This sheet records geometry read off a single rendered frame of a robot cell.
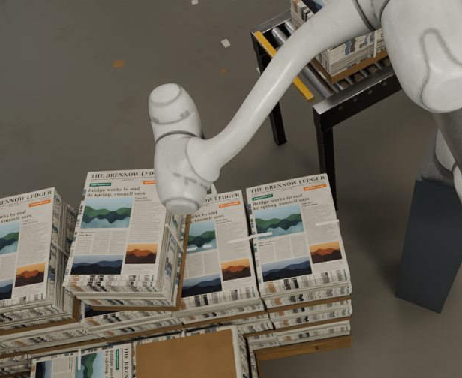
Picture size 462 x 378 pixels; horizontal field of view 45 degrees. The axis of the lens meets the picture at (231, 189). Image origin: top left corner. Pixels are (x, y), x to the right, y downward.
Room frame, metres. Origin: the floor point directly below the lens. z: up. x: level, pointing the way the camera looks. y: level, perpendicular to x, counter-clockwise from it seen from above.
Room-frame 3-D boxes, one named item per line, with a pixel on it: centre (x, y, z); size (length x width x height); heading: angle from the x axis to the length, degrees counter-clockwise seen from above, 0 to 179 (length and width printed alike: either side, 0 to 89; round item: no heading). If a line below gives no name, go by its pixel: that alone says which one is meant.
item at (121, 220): (0.90, 0.35, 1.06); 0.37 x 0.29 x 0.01; 158
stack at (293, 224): (0.88, 0.28, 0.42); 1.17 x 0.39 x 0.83; 79
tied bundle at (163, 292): (0.89, 0.35, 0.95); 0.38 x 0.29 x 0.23; 158
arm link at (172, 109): (0.83, 0.06, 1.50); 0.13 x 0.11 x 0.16; 168
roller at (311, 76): (1.50, -0.44, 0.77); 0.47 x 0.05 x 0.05; 10
